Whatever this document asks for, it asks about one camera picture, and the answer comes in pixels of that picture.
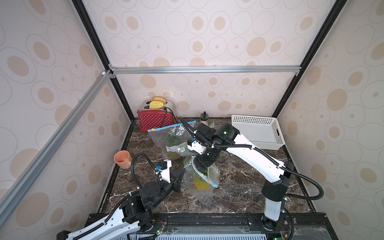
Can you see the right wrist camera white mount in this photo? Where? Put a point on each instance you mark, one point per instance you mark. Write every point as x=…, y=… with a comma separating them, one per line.
x=196, y=146

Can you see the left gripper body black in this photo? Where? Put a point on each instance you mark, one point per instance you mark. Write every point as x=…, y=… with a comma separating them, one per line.
x=174, y=184

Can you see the blue-zip bag with pineapple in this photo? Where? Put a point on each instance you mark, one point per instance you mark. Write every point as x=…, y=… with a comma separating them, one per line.
x=168, y=138

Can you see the green-zip bag with pineapple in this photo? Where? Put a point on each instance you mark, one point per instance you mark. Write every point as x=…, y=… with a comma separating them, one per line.
x=183, y=149

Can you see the horizontal aluminium frame bar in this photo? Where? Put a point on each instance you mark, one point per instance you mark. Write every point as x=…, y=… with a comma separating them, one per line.
x=206, y=70

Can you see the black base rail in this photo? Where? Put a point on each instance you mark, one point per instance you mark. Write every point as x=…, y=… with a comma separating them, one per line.
x=296, y=226

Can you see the rear yellow toast slice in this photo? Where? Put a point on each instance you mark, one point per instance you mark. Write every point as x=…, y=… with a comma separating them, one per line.
x=160, y=99

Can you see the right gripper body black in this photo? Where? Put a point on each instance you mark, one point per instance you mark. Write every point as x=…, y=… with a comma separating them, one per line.
x=197, y=135

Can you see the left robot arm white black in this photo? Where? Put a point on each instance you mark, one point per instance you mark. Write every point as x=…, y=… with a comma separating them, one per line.
x=134, y=213

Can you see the front yellow toast slice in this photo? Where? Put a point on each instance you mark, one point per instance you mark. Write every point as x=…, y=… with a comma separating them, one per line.
x=155, y=105

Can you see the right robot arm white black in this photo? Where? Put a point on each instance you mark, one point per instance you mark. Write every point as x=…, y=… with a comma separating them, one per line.
x=209, y=143

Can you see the small bottle black cap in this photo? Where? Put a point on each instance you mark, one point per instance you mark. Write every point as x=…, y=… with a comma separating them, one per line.
x=204, y=118

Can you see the yellow pineapple green crown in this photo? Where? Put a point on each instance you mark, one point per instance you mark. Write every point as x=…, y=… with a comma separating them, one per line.
x=199, y=183

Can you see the right black frame post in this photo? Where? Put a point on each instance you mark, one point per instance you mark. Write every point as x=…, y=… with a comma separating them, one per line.
x=318, y=41

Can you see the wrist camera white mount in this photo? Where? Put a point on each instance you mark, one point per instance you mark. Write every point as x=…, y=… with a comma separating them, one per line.
x=163, y=169
x=196, y=146

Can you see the orange plastic cup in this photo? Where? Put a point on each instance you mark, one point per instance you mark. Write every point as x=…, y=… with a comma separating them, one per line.
x=123, y=159

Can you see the red toaster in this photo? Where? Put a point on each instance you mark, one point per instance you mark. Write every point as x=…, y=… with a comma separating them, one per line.
x=154, y=119

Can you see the white perforated plastic basket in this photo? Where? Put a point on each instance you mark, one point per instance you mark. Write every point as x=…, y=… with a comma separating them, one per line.
x=263, y=132

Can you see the clear zip-top bag blue slider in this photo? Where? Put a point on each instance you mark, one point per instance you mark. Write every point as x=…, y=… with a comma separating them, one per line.
x=211, y=176

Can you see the yellow toast slice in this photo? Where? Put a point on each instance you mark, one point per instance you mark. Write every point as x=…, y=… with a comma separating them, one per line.
x=155, y=105
x=160, y=99

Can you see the black frame post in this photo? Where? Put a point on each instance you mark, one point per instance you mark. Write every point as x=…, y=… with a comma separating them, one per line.
x=318, y=41
x=97, y=44

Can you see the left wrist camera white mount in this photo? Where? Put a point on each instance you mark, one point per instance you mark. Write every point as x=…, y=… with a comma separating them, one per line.
x=163, y=169

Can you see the left black frame post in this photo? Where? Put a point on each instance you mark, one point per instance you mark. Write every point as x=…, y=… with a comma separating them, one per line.
x=97, y=44

